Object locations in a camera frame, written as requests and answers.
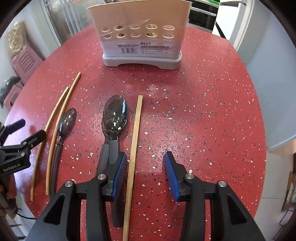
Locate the dark spoon grey handle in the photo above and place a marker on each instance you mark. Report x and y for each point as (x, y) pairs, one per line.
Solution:
(114, 119)

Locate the pink stool lower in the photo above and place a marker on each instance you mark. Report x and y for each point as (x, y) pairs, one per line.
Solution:
(11, 97)

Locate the glass door cabinet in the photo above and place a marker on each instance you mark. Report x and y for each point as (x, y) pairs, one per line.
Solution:
(68, 17)

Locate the pink utensil holder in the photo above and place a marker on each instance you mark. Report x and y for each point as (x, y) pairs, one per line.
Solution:
(141, 32)

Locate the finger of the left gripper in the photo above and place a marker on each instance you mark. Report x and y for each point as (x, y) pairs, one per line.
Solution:
(29, 143)
(9, 129)

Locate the black oven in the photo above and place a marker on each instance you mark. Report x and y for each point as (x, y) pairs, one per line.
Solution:
(203, 14)

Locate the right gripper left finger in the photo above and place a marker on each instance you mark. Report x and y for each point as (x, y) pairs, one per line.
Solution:
(60, 220)

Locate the pink plastic stool stack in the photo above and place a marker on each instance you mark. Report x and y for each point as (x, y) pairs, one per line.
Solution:
(26, 62)

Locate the bag of round snacks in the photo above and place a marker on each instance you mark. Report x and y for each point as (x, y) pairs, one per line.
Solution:
(16, 38)

